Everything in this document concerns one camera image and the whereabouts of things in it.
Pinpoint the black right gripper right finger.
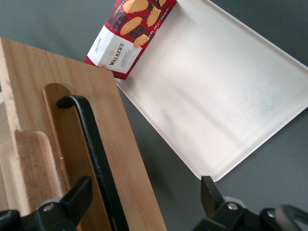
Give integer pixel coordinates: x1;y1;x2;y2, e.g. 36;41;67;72
194;175;263;231

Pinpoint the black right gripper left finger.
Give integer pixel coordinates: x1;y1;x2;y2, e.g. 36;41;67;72
21;175;94;231

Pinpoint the black metal drawer handle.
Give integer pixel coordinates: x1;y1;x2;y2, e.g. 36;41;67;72
56;94;130;231

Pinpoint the wooden drawer with small notch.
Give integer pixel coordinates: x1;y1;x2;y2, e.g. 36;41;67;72
0;37;168;231

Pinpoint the wooden two-drawer cabinet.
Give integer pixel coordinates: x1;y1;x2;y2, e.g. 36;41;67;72
0;81;29;214

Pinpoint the beige plastic tray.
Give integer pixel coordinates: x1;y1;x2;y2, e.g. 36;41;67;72
115;0;308;183

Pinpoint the red tartan shortbread box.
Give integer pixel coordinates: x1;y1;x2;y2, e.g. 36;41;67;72
84;0;178;81

